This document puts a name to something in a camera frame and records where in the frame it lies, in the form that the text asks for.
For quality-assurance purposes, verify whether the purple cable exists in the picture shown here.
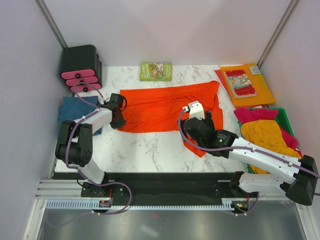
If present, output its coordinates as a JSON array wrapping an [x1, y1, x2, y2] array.
[[177, 106, 320, 217], [46, 81, 133, 228]]

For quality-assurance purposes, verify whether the blue folded t shirt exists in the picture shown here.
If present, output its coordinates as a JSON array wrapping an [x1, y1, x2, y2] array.
[[56, 97, 96, 136]]

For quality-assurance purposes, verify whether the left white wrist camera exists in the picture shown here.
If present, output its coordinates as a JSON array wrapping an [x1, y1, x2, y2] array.
[[182, 100, 205, 120]]

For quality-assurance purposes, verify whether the green plastic bin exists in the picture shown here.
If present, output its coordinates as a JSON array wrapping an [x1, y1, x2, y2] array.
[[237, 107, 298, 173]]

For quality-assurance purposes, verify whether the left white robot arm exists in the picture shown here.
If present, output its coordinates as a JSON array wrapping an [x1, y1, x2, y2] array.
[[55, 93, 128, 197]]

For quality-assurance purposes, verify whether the orange folder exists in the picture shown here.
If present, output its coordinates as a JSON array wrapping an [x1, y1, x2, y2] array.
[[220, 63, 276, 108]]

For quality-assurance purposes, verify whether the orange t shirt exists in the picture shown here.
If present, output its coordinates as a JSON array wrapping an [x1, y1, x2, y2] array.
[[117, 80, 224, 158]]

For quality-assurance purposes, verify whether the green paperback book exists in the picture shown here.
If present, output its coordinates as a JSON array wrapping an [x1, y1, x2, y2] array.
[[139, 62, 173, 82]]

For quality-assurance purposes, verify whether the black pink drawer unit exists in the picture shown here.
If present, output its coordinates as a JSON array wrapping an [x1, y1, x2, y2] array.
[[58, 44, 102, 93]]

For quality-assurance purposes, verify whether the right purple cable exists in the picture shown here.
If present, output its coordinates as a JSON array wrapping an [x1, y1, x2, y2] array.
[[177, 106, 320, 217]]

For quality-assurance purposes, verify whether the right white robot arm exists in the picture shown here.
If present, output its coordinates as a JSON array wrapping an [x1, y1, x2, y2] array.
[[177, 114, 320, 206]]

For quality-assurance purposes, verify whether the white slotted cable duct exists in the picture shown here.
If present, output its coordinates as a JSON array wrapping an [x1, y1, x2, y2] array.
[[46, 199, 235, 211]]

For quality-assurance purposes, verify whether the red folder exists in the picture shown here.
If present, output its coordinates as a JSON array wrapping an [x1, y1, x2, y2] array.
[[214, 69, 230, 96]]

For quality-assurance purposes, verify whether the red comic book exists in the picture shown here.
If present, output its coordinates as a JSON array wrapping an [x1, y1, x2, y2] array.
[[224, 69, 257, 99]]

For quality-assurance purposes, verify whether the yellow t shirt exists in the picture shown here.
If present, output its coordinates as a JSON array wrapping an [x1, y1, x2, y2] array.
[[240, 119, 303, 158]]

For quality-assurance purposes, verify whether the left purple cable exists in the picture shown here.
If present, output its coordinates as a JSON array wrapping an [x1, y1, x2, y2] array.
[[46, 81, 133, 228]]

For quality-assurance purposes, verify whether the magenta t shirt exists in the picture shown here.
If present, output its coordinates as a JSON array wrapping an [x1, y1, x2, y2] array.
[[234, 108, 302, 157]]

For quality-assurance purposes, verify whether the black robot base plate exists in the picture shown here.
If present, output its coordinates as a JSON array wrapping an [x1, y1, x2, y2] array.
[[51, 171, 261, 207]]

